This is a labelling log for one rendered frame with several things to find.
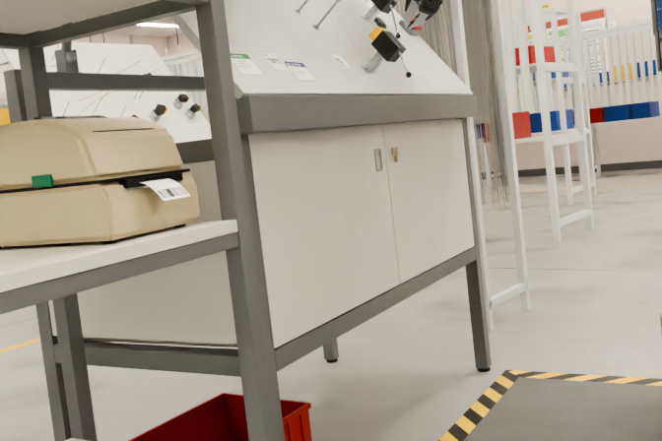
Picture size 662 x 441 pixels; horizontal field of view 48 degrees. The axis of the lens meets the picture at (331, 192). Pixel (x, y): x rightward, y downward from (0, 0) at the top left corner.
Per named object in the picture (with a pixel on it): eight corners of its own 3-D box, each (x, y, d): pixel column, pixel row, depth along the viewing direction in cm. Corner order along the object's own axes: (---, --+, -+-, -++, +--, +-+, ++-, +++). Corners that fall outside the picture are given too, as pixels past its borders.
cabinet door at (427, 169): (477, 245, 232) (464, 118, 229) (403, 283, 185) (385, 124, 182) (469, 245, 233) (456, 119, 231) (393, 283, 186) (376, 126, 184)
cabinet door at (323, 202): (400, 283, 185) (383, 125, 182) (275, 348, 138) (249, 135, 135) (393, 283, 186) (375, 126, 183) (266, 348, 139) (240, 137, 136)
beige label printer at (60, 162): (205, 222, 123) (190, 103, 122) (113, 245, 104) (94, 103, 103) (70, 231, 137) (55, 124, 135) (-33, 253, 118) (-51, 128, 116)
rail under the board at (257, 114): (479, 115, 231) (477, 94, 231) (253, 132, 130) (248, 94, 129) (462, 118, 234) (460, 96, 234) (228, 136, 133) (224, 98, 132)
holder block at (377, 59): (388, 96, 177) (416, 66, 173) (356, 60, 181) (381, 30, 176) (396, 96, 181) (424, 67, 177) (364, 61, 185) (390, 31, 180)
